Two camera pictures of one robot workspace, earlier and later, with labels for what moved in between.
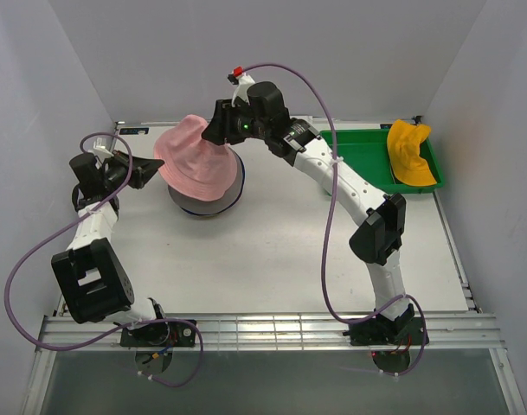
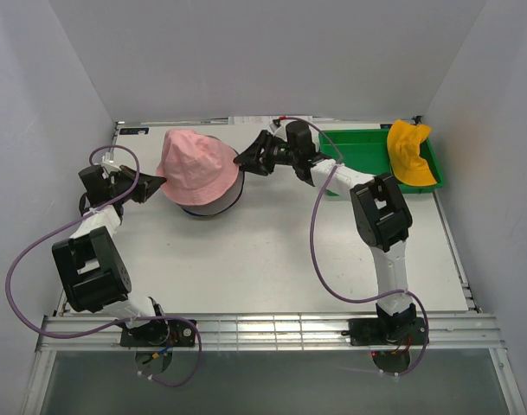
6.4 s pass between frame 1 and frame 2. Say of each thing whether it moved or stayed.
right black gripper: moved
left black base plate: stayed
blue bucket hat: stayed
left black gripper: moved
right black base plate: stayed
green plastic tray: stayed
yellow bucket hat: stayed
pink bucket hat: moved
